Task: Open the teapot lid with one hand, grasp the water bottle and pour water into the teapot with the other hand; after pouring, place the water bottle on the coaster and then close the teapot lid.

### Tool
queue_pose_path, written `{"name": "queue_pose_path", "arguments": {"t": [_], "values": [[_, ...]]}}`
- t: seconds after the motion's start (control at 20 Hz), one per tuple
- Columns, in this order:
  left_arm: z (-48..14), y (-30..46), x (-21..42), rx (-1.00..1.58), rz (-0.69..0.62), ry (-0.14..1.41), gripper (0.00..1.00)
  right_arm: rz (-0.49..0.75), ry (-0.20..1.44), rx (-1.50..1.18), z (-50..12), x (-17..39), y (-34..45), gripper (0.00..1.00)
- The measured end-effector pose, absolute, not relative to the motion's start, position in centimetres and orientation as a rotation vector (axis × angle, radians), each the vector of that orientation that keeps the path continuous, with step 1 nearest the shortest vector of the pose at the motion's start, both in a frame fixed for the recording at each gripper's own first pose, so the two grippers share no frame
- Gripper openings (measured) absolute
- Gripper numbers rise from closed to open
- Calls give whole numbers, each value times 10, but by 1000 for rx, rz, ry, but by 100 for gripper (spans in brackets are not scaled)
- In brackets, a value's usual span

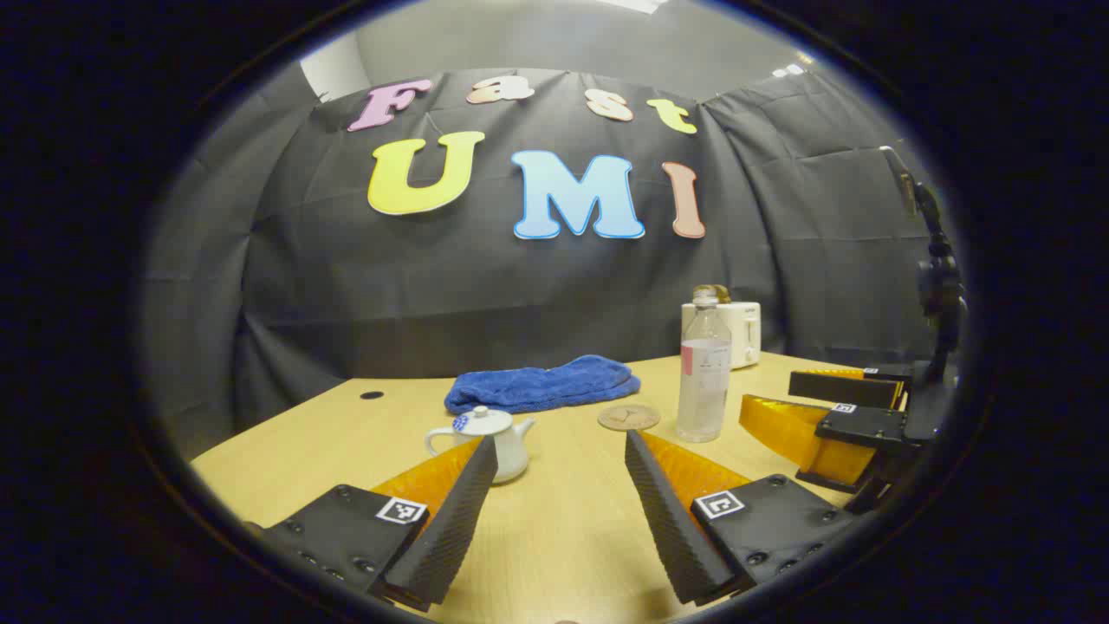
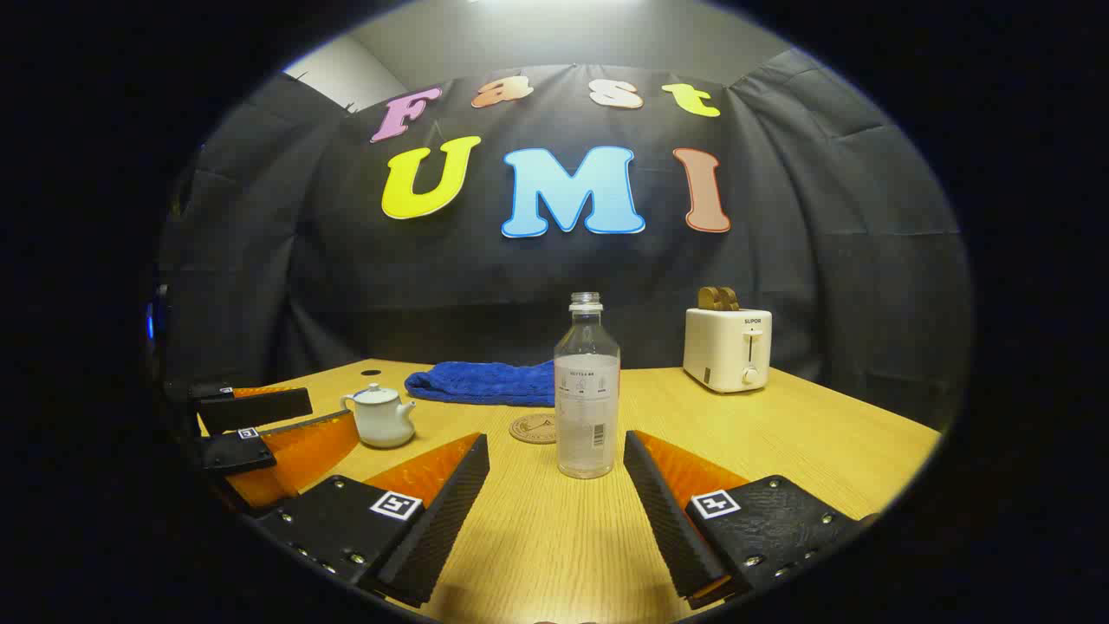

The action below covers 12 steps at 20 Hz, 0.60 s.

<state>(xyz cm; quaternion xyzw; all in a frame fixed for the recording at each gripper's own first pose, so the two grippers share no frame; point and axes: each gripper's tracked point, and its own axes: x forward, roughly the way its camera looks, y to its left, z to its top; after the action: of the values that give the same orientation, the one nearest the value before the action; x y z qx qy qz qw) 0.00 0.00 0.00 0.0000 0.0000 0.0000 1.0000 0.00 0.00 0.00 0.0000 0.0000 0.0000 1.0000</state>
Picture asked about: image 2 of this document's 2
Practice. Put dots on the white toaster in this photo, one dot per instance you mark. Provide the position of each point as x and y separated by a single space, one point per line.
723 351

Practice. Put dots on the white ceramic teacup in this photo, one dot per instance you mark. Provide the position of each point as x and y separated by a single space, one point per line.
381 425

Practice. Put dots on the round wooden coaster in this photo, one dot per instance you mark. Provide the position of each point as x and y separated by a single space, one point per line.
530 429

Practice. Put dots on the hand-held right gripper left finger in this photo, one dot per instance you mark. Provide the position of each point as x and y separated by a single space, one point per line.
442 520

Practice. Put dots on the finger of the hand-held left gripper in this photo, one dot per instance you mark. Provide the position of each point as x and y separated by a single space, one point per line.
234 451
260 409

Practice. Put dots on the black backdrop cloth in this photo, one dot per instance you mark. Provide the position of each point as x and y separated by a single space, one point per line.
823 217

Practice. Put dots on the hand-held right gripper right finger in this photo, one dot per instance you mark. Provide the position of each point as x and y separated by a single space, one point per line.
667 520

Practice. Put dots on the brown toast slice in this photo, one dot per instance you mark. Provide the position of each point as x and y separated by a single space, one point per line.
708 299
729 299

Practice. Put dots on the blue towel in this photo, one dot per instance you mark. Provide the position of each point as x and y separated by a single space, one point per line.
485 383

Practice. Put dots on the clear plastic water bottle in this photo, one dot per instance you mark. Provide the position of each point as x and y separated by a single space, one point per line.
587 407

